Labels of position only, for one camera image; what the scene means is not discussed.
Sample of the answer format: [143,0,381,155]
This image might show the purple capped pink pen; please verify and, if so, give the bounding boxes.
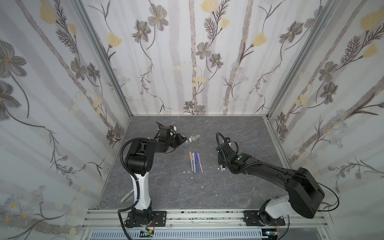
[197,153,204,173]

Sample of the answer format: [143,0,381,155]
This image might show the dark blue pen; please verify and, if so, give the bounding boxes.
[194,153,200,173]

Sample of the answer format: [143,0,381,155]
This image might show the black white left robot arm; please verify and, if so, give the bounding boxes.
[120,122,188,228]

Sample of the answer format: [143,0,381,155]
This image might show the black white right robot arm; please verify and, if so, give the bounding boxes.
[216,141,325,226]

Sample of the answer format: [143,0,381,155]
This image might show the lilac pen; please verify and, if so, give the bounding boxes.
[192,153,197,173]

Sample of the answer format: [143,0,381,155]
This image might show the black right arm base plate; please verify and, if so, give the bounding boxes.
[243,211,286,227]

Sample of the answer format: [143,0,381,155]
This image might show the white slotted cable duct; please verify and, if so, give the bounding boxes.
[89,228,268,240]

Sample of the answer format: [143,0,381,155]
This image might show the aluminium front rail frame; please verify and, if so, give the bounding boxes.
[78,209,334,240]

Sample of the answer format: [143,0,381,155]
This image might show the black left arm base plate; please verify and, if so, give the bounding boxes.
[124,211,167,228]

